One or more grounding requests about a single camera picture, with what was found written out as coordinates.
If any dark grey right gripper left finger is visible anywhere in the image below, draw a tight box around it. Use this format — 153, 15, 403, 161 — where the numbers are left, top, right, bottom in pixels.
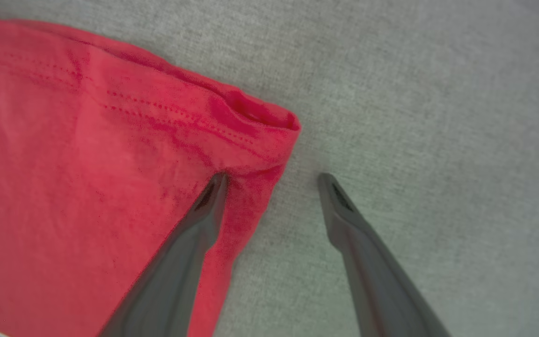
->
97, 172, 229, 337

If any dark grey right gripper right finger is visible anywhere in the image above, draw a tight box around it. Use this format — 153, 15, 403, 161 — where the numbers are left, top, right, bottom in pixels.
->
317, 172, 452, 337

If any red basketball jersey white trim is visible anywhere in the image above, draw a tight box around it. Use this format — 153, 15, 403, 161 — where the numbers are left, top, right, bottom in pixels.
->
0, 13, 302, 337

